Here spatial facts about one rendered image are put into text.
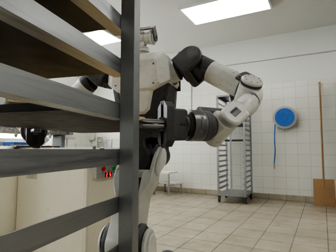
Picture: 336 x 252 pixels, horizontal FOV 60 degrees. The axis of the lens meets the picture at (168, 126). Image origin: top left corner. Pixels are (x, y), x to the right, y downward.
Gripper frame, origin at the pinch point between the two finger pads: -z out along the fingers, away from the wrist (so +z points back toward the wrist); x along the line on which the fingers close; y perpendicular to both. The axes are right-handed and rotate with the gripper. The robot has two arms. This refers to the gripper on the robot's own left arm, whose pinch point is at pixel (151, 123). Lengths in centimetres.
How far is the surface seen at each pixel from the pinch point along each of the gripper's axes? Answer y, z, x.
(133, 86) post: 16.2, -11.4, 5.4
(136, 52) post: 15.7, -10.6, 12.5
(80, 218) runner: 23.0, -22.3, -17.1
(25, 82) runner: 31.5, -30.7, 0.9
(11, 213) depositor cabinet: -174, -31, -52
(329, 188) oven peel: -221, 410, -68
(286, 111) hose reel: -278, 387, 60
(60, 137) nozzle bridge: -213, 7, 5
